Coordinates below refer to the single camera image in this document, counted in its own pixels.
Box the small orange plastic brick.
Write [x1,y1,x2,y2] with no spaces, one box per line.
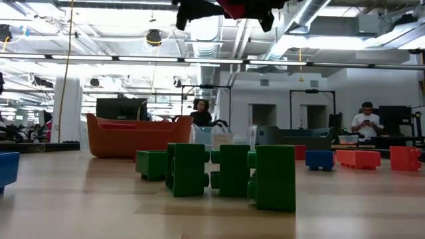
[389,145,423,173]

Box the person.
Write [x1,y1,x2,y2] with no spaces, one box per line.
[351,101,385,139]
[189,98,214,127]

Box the teal plastic bin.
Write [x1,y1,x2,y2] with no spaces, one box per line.
[254,125,336,151]

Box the black monitor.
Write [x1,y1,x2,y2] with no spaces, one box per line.
[96,97,148,121]
[378,105,413,137]

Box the clear plastic bin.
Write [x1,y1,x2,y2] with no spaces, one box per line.
[191,123,258,151]

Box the orange plastic bin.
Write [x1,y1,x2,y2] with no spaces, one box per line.
[85,112,195,159]

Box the clear storage tub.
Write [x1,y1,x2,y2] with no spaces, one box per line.
[337,133,360,146]

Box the long green plastic brick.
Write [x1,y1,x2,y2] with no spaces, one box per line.
[246,144,297,214]

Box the silver ventilation duct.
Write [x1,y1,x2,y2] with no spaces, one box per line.
[265,0,333,62]

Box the black gantry frame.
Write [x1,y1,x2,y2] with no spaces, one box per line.
[180,84,232,129]
[289,88,337,131]

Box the yellow cable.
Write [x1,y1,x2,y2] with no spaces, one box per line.
[57,0,75,143]

